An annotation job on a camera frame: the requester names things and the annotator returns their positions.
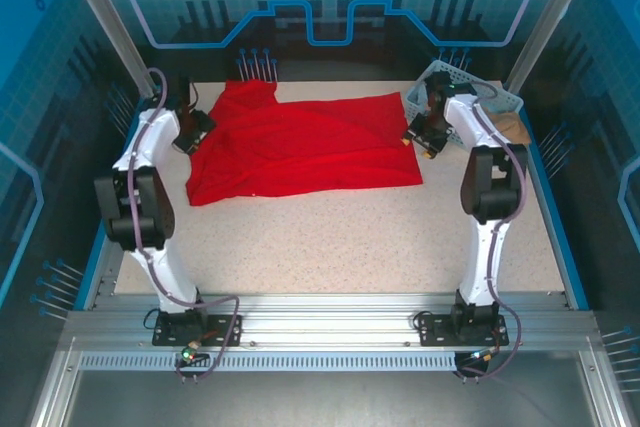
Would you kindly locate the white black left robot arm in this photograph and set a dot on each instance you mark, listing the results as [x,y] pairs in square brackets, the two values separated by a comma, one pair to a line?
[145,207]

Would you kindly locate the slotted aluminium strip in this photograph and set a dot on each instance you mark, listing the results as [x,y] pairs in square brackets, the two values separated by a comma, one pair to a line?
[300,361]

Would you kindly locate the light blue plastic basket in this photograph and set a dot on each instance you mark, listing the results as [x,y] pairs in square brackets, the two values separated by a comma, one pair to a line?
[500,97]

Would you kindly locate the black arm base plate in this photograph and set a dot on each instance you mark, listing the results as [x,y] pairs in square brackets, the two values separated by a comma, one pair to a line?
[225,329]
[437,331]

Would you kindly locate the aluminium mounting rail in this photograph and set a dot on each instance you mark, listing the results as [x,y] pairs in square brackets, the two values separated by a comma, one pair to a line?
[330,319]

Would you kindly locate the tan t-shirt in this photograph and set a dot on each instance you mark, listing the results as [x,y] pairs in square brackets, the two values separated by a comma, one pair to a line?
[512,127]

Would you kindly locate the aluminium frame post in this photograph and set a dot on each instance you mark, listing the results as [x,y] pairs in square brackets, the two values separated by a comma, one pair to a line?
[555,17]
[112,22]

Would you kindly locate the grey metal panel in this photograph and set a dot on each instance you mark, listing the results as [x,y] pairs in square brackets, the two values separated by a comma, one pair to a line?
[320,399]

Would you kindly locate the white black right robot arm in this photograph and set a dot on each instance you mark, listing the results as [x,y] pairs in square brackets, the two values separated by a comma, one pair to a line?
[487,257]

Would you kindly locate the red t-shirt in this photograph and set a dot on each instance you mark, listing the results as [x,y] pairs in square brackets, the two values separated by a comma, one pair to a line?
[310,147]

